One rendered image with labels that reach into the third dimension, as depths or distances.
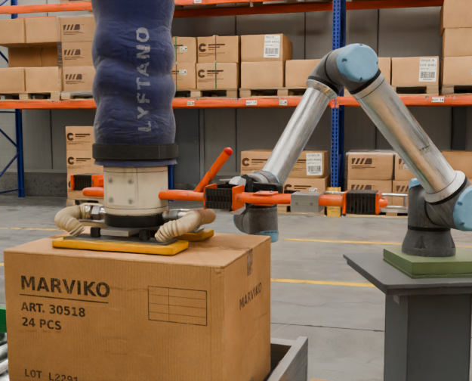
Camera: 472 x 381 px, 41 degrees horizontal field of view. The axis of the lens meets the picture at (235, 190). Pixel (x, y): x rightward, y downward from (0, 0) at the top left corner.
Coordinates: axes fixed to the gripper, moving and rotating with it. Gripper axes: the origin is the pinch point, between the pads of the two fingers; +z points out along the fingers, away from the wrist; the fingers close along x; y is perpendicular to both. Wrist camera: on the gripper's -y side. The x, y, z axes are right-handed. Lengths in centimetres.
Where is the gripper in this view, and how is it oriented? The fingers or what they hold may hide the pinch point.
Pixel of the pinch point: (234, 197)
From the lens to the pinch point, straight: 162.4
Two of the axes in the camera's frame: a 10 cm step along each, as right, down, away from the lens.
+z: -3.2, 1.0, -9.4
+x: 0.0, -9.9, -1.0
